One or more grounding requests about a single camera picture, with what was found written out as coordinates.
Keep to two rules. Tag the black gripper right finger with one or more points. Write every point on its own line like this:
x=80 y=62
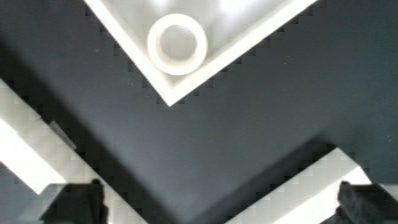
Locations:
x=366 y=205

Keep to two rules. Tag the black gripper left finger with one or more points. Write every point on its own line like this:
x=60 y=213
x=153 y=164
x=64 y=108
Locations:
x=76 y=207

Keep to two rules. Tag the white U-shaped obstacle fence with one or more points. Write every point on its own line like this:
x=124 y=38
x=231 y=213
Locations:
x=44 y=163

